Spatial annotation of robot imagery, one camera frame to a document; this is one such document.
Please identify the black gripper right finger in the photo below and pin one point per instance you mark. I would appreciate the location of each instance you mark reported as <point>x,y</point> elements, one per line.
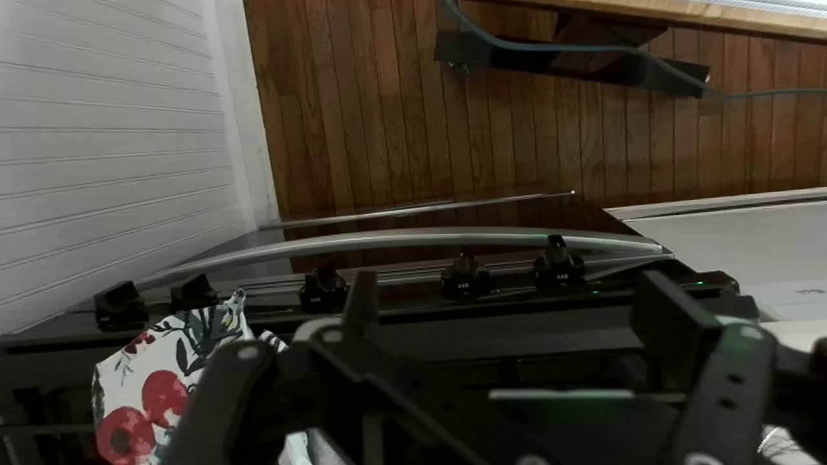
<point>731,389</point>

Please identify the floral tea towel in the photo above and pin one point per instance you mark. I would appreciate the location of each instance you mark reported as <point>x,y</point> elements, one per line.
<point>138,389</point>

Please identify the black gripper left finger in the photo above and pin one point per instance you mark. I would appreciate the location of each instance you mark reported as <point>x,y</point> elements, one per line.
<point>234,389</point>

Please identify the black wall-mounted bracket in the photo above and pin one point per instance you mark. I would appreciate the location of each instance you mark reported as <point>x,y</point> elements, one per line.
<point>559,55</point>

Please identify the black stove knob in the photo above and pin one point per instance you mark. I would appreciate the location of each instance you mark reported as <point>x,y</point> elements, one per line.
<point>465,278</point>
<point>119,305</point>
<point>559,265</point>
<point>323,289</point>
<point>195,293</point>

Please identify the black steel gas stove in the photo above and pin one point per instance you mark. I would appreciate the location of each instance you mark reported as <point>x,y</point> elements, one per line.
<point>482,336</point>

